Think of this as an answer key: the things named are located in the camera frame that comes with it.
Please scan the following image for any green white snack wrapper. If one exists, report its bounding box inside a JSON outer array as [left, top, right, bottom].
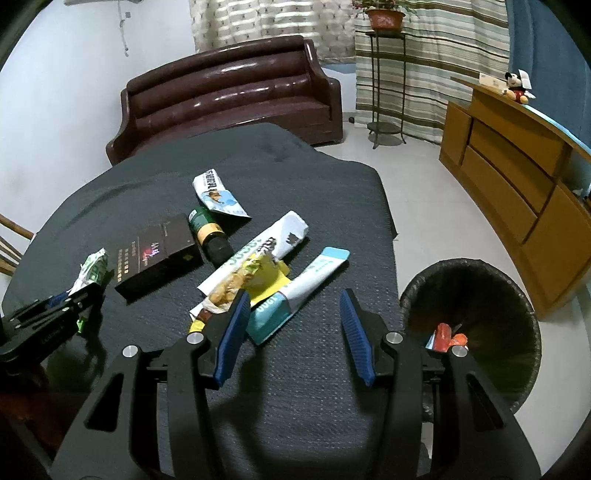
[[69, 248, 108, 296]]

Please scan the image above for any potted plant terracotta pot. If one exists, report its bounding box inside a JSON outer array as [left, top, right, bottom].
[[352, 0, 416, 33]]

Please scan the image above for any Mickey Mouse plush toy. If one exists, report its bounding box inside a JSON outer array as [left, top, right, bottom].
[[502, 69, 536, 105]]

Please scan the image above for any black box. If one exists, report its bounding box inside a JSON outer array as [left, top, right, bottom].
[[114, 214, 204, 303]]

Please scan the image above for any green glass bottle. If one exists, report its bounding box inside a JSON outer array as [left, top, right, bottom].
[[188, 206, 235, 266]]

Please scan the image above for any white blue snack wrapper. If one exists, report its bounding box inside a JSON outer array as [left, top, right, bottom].
[[192, 169, 250, 218]]

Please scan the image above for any small cardboard box on cabinet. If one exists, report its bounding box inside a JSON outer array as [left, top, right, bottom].
[[478, 72, 507, 94]]

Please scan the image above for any white paper package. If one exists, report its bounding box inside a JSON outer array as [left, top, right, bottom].
[[198, 211, 308, 305]]

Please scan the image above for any dark red leather sofa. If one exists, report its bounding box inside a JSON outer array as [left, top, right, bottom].
[[106, 35, 344, 165]]

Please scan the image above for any striped curtain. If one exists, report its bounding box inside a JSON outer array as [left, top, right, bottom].
[[355, 1, 510, 144]]

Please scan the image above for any yellow snack bag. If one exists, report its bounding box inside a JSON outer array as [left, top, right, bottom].
[[188, 253, 290, 333]]

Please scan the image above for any orange plastic bag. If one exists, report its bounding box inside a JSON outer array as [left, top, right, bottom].
[[433, 323, 468, 352]]

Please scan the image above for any beige patterned curtain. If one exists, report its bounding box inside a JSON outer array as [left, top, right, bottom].
[[189, 0, 355, 64]]

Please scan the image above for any teal white tube package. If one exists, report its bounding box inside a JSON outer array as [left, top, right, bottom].
[[246, 247, 349, 346]]

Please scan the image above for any black lined trash bin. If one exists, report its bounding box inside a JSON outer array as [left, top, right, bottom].
[[400, 258, 542, 412]]

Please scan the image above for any black metal plant stand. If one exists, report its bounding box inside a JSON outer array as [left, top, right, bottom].
[[365, 29, 409, 150]]

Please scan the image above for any wooden sideboard cabinet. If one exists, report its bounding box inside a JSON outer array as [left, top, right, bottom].
[[440, 82, 590, 316]]

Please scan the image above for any blue curtain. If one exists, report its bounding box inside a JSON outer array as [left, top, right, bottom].
[[506, 1, 590, 144]]

